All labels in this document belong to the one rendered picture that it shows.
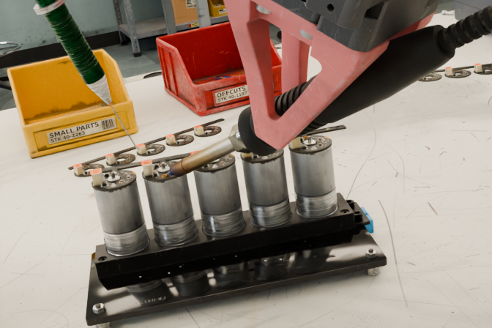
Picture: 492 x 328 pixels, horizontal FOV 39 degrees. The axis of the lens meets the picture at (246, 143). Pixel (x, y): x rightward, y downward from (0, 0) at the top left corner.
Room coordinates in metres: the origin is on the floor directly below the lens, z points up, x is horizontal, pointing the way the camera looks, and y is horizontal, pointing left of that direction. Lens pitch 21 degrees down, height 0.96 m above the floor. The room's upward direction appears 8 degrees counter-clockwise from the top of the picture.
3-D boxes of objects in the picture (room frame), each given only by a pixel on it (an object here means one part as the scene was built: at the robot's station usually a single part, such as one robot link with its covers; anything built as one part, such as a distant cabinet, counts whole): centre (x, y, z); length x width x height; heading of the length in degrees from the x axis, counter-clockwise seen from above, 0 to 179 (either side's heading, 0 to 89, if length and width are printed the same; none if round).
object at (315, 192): (0.37, -0.04, 0.79); 0.02 x 0.02 x 0.05
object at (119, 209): (0.36, 0.08, 0.79); 0.02 x 0.02 x 0.05
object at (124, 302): (0.35, 0.02, 0.76); 0.16 x 0.07 x 0.01; 96
